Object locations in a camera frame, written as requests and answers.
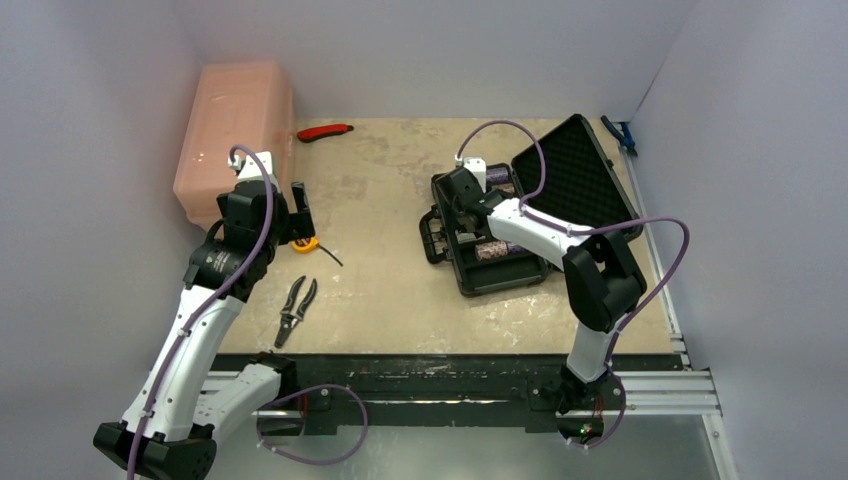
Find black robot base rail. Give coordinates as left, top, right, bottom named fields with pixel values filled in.
left=202, top=352, right=720, bottom=440

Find yellow tape measure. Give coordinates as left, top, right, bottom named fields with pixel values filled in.
left=291, top=237, right=344, bottom=267

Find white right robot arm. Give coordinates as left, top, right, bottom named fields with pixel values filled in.
left=435, top=167, right=647, bottom=407

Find purple chip stack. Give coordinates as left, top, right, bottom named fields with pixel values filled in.
left=486, top=167, right=512, bottom=185

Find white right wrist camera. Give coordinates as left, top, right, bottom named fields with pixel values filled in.
left=455, top=157, right=487, bottom=191

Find blue handled pliers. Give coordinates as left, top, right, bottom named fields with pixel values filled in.
left=600, top=115, right=638, bottom=157

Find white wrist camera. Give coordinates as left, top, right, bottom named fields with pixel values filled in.
left=455, top=157, right=487, bottom=191
left=227, top=151, right=279, bottom=190

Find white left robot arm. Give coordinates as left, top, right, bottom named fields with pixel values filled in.
left=93, top=180, right=315, bottom=479

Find pink plastic storage box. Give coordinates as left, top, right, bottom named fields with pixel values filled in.
left=173, top=61, right=295, bottom=231

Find orange purple chip row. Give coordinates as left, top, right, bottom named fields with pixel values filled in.
left=474, top=240, right=527, bottom=261

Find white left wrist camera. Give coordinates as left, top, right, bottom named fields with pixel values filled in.
left=227, top=151, right=279, bottom=190

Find black handled pliers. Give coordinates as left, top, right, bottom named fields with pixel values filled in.
left=273, top=275, right=318, bottom=349

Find black poker set case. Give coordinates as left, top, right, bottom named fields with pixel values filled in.
left=419, top=114, right=637, bottom=297

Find red utility knife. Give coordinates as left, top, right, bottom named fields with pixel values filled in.
left=296, top=123, right=355, bottom=144

